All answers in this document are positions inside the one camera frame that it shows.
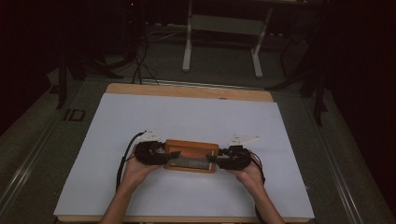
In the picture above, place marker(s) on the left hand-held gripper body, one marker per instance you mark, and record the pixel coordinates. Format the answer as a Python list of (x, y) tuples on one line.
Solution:
[(149, 152)]

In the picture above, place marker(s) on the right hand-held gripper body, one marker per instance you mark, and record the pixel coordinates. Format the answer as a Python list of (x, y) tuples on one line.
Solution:
[(236, 157)]

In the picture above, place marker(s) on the white table sheet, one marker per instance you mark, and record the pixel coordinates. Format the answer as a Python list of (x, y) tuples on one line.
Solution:
[(186, 118)]

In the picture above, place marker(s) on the black floor bracket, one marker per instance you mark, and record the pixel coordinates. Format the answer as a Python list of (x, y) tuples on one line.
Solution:
[(74, 115)]

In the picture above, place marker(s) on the person's right hand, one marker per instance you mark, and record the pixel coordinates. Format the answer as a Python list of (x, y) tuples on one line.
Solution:
[(250, 177)]

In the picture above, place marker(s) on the white desk frame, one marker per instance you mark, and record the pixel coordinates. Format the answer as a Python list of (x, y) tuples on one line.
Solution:
[(224, 28)]

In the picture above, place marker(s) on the person's left hand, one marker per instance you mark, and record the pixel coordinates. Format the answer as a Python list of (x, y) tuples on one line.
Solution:
[(138, 172)]

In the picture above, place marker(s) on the metal floor rail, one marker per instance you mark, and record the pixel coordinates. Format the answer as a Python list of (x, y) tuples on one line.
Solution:
[(28, 161), (336, 161)]

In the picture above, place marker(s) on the wooden table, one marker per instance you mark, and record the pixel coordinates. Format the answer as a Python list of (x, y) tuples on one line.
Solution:
[(186, 91)]

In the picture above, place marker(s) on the black metal stand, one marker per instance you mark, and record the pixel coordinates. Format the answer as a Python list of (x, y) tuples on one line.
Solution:
[(317, 93), (63, 81)]

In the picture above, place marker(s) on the wooden box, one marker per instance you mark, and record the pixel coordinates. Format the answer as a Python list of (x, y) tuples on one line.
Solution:
[(191, 157)]

